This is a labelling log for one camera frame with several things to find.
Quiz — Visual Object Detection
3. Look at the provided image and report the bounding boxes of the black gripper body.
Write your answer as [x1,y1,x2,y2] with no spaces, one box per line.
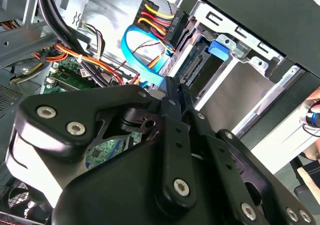
[51,139,241,225]

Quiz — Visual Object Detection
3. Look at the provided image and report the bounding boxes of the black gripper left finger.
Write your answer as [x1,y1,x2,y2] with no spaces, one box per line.
[4,76,199,209]

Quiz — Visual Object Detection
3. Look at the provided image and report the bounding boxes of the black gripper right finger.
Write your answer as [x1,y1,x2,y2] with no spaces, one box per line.
[179,84,317,225]

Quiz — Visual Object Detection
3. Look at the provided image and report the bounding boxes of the blue data wire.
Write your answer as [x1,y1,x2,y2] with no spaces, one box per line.
[121,24,176,90]

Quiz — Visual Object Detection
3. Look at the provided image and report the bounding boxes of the hard disk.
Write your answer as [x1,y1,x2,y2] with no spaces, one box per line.
[172,39,230,101]

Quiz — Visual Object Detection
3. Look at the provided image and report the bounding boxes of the black power plug coloured wires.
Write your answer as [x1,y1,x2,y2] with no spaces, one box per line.
[132,0,188,52]

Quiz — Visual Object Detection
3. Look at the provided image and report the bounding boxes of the person's hand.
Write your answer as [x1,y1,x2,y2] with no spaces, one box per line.
[304,87,320,109]

